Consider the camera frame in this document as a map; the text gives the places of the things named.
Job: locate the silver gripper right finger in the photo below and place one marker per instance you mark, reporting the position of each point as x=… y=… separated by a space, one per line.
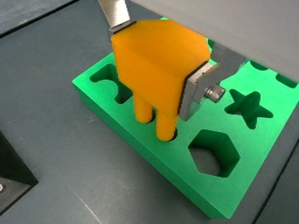
x=203 y=81

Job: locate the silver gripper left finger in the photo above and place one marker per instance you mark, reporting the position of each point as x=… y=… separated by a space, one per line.
x=116 y=14

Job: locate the orange three prong block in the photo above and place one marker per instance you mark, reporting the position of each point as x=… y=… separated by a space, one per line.
x=156 y=53

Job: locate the green shape sorter board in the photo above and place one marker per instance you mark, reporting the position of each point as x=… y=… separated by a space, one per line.
x=219 y=147

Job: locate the black curved block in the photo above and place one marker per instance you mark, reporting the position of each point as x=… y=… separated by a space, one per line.
x=16 y=177

